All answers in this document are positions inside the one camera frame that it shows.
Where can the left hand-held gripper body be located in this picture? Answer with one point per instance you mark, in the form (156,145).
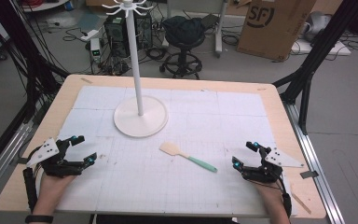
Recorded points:
(51,161)

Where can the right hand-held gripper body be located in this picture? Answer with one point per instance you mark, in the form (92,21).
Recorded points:
(268,168)

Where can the person's right hand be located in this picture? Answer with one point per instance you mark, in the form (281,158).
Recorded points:
(268,191)

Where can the person's left hand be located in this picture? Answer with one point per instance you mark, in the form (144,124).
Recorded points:
(53,189)

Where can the dark tape piece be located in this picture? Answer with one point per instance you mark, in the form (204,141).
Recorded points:
(309,174)

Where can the thin wooden stick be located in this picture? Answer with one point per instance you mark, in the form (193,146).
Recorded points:
(301,202)

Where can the black wristband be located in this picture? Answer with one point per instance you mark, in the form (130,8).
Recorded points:
(38,218)

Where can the white hook stand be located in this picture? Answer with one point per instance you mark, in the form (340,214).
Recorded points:
(140,119)

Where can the white grid mat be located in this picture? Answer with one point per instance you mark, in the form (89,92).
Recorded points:
(167,186)

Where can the small device with green display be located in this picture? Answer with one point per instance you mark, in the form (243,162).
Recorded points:
(95,49)

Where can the white power strip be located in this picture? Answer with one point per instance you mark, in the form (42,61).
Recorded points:
(89,35)

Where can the black stool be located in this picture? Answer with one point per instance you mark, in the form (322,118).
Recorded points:
(182,59)

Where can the black computer tower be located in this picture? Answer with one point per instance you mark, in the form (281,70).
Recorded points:
(118,34)

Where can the white flat board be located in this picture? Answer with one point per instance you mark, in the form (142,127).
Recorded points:
(323,48)

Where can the brown cardboard box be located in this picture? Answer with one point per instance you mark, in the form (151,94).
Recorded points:
(273,28)

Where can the white metal stand leg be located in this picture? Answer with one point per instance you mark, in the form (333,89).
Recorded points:
(221,28)

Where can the dark cloth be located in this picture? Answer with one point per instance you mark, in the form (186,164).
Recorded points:
(183,28)

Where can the aluminium rail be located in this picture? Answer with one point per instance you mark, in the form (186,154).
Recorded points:
(313,161)
(3,161)

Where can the black metal frame stand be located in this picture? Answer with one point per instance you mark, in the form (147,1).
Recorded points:
(28,62)
(320,53)

